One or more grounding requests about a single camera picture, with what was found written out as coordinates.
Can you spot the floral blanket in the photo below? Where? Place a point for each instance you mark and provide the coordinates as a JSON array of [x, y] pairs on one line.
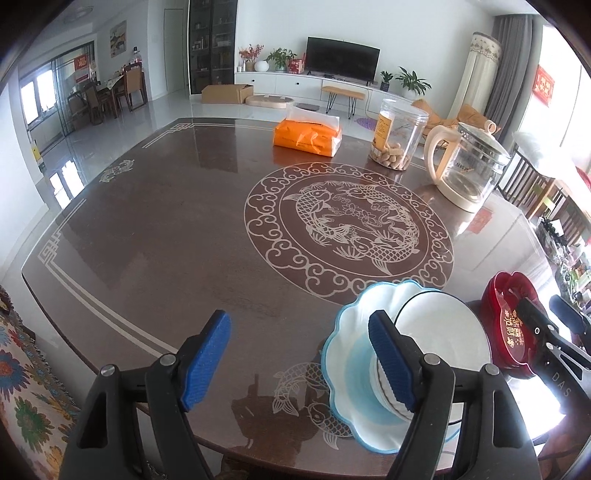
[[32, 392]]

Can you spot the dining table with chairs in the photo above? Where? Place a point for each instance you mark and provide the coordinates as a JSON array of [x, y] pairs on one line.
[[111, 92]]

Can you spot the dark floor mat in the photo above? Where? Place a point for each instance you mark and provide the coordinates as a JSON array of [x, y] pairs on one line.
[[307, 106]]

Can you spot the red gift box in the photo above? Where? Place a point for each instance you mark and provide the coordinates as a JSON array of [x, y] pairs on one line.
[[297, 66]]

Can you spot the covered standing air conditioner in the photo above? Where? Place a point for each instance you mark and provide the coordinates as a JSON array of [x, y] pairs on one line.
[[478, 74]]

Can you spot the white ribbed bowl dark rim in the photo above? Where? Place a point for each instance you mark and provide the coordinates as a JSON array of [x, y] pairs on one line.
[[443, 323]]

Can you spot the tray of small bottles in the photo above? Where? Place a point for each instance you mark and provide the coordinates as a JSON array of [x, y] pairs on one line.
[[570, 267]]

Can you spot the purple floor mat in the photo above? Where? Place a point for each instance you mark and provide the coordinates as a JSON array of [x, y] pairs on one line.
[[364, 123]]

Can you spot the cardboard box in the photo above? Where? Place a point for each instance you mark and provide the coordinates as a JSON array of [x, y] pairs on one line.
[[224, 94]]

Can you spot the red flower plant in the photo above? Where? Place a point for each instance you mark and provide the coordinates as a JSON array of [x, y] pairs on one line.
[[250, 55]]

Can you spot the green potted plant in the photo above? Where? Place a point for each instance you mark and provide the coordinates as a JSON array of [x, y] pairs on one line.
[[279, 59]]

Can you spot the orange tissue pack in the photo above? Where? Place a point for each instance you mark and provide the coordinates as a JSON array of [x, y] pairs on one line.
[[304, 136]]

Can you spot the black television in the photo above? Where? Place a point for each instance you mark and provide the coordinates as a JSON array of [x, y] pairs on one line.
[[342, 59]]

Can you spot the white pillow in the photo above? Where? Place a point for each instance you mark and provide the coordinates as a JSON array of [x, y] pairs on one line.
[[526, 141]]

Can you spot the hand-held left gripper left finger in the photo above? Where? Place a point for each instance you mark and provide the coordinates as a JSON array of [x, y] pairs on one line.
[[207, 364]]

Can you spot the beige oval floor pad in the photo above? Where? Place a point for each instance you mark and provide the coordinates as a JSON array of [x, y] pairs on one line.
[[268, 101]]

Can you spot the leafy potted plant white pot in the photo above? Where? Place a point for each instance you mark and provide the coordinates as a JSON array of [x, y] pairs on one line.
[[413, 82]]

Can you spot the round white vase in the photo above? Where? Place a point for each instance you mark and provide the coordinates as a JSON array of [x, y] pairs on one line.
[[262, 66]]

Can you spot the black glass display cabinet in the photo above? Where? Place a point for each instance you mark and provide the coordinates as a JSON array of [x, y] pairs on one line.
[[212, 46]]

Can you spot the clear plastic snack jar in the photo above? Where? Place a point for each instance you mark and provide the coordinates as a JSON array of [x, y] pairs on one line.
[[399, 134]]

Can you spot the white television cabinet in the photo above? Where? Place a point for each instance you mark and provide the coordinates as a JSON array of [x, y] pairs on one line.
[[286, 83]]

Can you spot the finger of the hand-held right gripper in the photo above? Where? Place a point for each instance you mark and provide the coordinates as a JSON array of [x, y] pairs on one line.
[[565, 369], [570, 314]]

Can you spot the wooden bench black legs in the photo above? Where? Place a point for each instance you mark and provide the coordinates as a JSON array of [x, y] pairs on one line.
[[342, 91]]

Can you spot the dark wooden slatted bench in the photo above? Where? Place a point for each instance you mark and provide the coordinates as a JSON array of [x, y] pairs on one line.
[[531, 184]]

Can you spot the wall painting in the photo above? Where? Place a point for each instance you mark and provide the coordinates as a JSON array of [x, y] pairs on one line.
[[118, 39]]

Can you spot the round ceiling lamp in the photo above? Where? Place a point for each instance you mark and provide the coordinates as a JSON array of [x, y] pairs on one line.
[[81, 14]]

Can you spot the red wall hanging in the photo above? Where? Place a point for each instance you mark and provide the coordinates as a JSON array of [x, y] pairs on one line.
[[543, 82]]

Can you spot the orange lounge chair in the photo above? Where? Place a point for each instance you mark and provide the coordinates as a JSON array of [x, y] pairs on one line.
[[471, 117]]

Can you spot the small potted plant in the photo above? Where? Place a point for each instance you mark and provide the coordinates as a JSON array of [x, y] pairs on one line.
[[385, 79]]

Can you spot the red door sign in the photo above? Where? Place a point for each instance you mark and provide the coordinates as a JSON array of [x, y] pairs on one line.
[[81, 62]]

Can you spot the grey curtain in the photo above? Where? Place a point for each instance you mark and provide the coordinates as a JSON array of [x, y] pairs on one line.
[[510, 60]]

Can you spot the large scalloped white blue bowl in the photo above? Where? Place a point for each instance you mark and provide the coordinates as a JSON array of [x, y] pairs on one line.
[[351, 350]]

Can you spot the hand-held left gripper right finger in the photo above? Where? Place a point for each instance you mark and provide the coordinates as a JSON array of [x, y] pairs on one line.
[[392, 364]]

